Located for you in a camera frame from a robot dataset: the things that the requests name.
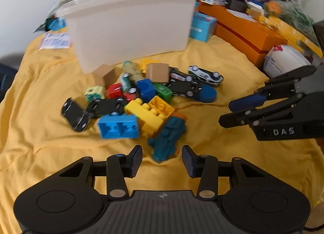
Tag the teal toy dinosaur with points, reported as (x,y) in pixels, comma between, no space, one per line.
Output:
(167,137)

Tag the large yellow toy brick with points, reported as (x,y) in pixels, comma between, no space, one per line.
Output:
(151,112)

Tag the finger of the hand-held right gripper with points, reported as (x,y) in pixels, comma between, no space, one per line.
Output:
(235,120)
(246,103)

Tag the black toy car white print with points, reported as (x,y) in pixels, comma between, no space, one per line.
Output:
(178,74)

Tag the green toy brick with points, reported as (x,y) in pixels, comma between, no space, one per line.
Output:
(163,93)

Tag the orange cabinet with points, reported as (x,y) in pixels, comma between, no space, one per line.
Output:
(240,26)

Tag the blue packet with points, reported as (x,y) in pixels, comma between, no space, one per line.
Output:
(54,24)

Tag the wooden cube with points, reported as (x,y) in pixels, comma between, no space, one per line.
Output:
(158,71)
(107,76)

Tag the yellow flat box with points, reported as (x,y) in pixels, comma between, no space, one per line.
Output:
(286,26)

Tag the large blue toy brick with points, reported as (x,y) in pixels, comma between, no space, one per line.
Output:
(117,127)

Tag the dark blue bag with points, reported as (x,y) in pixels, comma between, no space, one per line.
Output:
(5,76)

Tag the red toy car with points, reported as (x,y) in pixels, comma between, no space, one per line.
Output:
(115,91)

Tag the pale toy figure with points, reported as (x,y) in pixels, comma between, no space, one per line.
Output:
(132,68)

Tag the white paper slip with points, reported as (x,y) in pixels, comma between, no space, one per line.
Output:
(239,14)

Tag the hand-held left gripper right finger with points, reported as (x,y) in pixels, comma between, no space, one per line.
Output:
(188,161)

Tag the white wipes pack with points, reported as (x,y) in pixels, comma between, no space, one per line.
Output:
(286,59)

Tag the small blue toy brick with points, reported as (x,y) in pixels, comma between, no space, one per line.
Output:
(145,89)

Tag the small green Duplo brick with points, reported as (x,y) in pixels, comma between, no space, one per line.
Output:
(95,93)

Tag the green patterned bag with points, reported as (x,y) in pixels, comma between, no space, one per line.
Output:
(297,12)

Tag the blue toy disc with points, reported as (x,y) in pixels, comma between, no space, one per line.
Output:
(207,94)

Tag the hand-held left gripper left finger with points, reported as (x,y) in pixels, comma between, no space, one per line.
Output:
(135,161)

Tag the blue carton box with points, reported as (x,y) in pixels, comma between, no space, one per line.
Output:
(202,27)

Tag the small black box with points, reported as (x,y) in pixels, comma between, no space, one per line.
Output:
(236,3)

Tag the white paper packet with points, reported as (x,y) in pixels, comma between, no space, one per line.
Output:
(54,41)

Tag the white plastic bin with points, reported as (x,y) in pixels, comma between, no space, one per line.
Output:
(126,26)

